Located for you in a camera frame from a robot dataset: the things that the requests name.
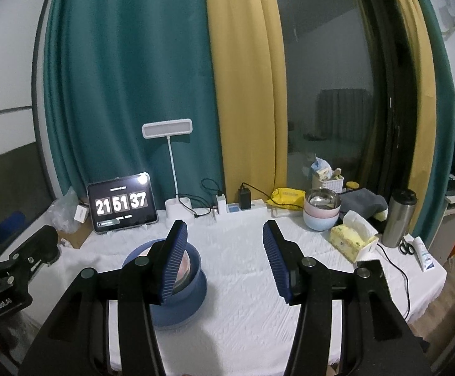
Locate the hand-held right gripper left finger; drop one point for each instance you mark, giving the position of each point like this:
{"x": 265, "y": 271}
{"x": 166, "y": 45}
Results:
{"x": 172, "y": 258}

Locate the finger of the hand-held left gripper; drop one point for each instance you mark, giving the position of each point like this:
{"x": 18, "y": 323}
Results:
{"x": 10, "y": 221}
{"x": 35, "y": 246}

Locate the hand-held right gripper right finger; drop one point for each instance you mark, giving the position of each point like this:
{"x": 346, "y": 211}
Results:
{"x": 278, "y": 258}

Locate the small white bowl pink inside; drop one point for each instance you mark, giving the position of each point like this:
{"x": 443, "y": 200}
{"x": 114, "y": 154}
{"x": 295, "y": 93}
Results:
{"x": 183, "y": 266}

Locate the large blue bowl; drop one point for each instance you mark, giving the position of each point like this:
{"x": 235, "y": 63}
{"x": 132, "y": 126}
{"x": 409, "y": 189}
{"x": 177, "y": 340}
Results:
{"x": 188, "y": 293}

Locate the brown cardboard box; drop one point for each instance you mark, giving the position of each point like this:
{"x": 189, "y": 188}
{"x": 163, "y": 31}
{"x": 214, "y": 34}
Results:
{"x": 76, "y": 239}

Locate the clear plastic bag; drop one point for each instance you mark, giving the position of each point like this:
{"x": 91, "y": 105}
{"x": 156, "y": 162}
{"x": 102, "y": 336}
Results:
{"x": 65, "y": 211}

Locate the white textured tablecloth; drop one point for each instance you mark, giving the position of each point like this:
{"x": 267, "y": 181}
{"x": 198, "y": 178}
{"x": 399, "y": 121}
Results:
{"x": 243, "y": 301}

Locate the white power strip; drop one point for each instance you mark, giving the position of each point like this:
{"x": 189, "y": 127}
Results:
{"x": 258, "y": 205}

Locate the light blue bowl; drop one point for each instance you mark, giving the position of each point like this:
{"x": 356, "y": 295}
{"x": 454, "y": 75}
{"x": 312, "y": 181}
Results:
{"x": 321, "y": 221}

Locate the small white box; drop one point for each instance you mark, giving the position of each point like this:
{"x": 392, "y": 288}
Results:
{"x": 81, "y": 212}

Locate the yellow packet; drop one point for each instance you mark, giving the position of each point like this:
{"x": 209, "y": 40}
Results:
{"x": 288, "y": 196}

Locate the black charger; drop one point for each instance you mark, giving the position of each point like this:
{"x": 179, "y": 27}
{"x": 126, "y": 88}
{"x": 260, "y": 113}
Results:
{"x": 245, "y": 199}

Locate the pink steel-lined bowl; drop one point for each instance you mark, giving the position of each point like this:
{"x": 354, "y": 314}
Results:
{"x": 321, "y": 205}

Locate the yellow tissue box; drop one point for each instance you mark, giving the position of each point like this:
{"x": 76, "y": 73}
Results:
{"x": 348, "y": 243}

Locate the tablet showing clock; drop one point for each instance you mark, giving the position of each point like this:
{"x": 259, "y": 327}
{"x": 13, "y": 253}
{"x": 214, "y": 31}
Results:
{"x": 121, "y": 203}

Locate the white basket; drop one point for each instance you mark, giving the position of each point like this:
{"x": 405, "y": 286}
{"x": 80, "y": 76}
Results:
{"x": 329, "y": 186}

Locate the blue snack packet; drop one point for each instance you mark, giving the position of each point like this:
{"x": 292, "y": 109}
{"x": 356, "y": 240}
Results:
{"x": 319, "y": 166}

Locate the grey cloth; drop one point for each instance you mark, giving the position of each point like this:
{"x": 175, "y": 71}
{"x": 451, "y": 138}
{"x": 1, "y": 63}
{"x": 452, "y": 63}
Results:
{"x": 364, "y": 201}

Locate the yellow lid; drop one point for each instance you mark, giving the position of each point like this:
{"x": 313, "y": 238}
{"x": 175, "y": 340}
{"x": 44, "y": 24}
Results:
{"x": 352, "y": 185}

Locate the steel tumbler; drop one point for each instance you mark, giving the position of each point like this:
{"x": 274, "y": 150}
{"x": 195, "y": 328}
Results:
{"x": 397, "y": 219}

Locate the white desk lamp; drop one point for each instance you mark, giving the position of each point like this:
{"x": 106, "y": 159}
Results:
{"x": 166, "y": 129}

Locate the black scissors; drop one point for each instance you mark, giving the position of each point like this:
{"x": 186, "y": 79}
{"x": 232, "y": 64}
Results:
{"x": 407, "y": 246}

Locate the white tube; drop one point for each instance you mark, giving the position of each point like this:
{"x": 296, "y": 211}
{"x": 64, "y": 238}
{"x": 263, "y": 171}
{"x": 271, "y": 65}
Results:
{"x": 423, "y": 254}

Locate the yellow curtain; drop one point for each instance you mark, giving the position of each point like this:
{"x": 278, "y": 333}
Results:
{"x": 419, "y": 105}
{"x": 247, "y": 86}

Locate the teal curtain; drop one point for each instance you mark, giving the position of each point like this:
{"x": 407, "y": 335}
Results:
{"x": 442, "y": 125}
{"x": 133, "y": 66}

